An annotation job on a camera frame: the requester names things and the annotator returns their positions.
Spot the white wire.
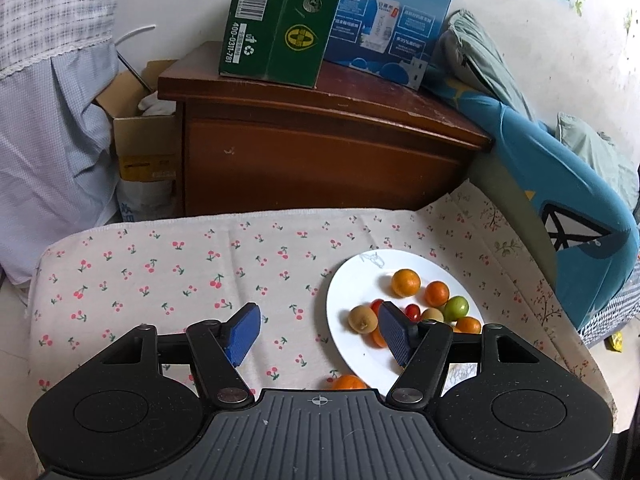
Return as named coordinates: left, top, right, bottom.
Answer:
left=116, top=25, right=158, bottom=48

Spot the white plastic bag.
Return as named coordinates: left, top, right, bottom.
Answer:
left=116, top=177, right=176, bottom=223

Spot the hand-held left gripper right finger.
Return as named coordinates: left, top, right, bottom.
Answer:
left=378, top=301, right=543, bottom=407

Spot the white cloth in box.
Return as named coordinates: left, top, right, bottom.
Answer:
left=137, top=91, right=176, bottom=116

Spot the brown cardboard box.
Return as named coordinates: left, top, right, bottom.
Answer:
left=92, top=59, right=180, bottom=183

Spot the green cardboard box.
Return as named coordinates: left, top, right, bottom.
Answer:
left=218, top=0, right=353, bottom=89

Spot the grey patterned fabric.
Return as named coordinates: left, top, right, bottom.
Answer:
left=577, top=270, right=640, bottom=346

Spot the large orange mandarin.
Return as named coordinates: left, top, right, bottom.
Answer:
left=330, top=374, right=368, bottom=391

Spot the small green jujube fruit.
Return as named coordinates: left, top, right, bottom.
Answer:
left=443, top=296, right=470, bottom=322

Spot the brown longan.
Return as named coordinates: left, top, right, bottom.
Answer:
left=348, top=305, right=379, bottom=333

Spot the teal printed cushion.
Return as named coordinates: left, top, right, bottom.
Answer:
left=425, top=67, right=640, bottom=328

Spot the grey green cloth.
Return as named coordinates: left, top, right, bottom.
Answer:
left=555, top=112, right=640, bottom=211

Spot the blue checked fabric cover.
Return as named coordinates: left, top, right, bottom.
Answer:
left=0, top=0, right=126, bottom=288

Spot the grey green pillow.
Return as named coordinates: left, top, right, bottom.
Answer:
left=432, top=8, right=538, bottom=121

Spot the white plate with line drawing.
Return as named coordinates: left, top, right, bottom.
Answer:
left=326, top=249, right=486, bottom=391

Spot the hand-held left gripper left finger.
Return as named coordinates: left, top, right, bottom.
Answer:
left=100, top=303, right=262, bottom=408

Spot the cherry print tablecloth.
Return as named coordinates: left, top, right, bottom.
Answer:
left=27, top=208, right=501, bottom=406

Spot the floral branch print cloth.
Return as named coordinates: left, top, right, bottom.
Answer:
left=415, top=177, right=616, bottom=411

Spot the blue cardboard box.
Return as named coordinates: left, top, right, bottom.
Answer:
left=320, top=0, right=459, bottom=92

